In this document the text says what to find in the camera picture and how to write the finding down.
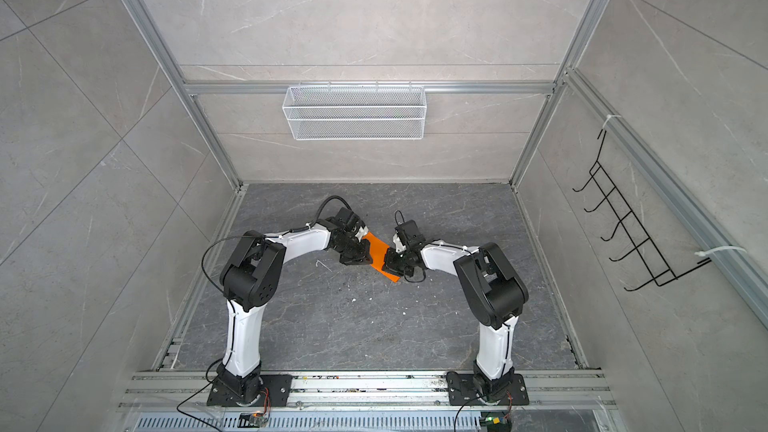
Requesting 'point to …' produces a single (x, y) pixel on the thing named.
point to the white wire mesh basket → (354, 113)
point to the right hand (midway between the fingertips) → (382, 265)
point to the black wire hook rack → (623, 227)
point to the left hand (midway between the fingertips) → (373, 255)
